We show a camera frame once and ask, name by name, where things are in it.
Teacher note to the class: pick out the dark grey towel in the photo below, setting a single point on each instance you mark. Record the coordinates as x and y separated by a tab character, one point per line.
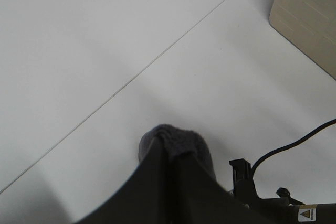
178	142

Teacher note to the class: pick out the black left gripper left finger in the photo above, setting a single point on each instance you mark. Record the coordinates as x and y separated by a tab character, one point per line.
143	197

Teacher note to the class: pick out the beige fabric bin grey rim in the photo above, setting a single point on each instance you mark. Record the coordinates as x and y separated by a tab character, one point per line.
310	26

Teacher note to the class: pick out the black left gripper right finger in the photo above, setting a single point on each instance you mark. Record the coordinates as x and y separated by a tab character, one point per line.
199	198

